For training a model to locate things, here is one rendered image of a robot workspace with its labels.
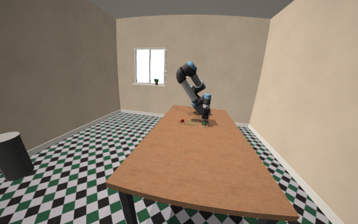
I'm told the tan square mat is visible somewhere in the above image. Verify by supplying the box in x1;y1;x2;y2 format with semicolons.
185;120;199;126

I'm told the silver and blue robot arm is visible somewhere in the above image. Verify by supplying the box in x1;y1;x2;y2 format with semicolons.
176;61;211;108

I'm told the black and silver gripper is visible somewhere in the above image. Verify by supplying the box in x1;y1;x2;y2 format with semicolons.
201;104;210;120

